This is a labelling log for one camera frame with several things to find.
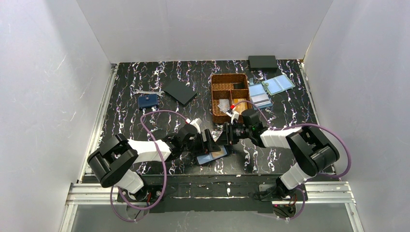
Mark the black leather card holder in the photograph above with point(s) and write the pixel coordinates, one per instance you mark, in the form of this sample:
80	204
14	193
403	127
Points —
203	159

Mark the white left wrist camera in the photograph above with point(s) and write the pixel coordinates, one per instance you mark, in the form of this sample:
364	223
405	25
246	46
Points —
195	122

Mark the light blue card sleeve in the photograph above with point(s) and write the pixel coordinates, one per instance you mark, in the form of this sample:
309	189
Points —
259	96

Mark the silver metal wrench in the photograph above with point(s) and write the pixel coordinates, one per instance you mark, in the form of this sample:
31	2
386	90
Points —
160	93

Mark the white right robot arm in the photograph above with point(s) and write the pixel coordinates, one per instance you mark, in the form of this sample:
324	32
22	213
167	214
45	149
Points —
312	150

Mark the brown woven divided basket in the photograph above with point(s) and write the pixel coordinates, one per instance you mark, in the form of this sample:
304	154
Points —
227	86

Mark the navy blue small wallet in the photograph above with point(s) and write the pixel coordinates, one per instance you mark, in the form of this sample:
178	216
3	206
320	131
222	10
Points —
147	101

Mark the black flat square pad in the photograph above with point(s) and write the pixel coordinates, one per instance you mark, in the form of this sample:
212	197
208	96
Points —
180	92

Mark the silver card in basket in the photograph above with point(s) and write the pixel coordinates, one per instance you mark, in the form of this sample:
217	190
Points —
224	105

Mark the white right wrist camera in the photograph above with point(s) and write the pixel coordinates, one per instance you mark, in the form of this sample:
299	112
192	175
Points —
233	114

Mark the light green card sleeve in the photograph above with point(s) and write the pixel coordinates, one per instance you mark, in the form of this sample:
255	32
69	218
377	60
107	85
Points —
277	84

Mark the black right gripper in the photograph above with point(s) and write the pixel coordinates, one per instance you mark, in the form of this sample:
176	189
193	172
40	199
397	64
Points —
228	134

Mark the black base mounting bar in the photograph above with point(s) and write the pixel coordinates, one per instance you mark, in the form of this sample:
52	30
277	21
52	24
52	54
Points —
229	192

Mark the black rectangular box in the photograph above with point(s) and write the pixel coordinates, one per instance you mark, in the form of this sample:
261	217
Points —
263	63

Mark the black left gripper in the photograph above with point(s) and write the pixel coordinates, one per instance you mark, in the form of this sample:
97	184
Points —
207	140

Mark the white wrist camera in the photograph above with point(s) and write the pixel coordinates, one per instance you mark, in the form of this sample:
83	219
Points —
195	122
233	114

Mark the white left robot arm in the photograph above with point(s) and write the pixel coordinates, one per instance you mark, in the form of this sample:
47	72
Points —
111	162

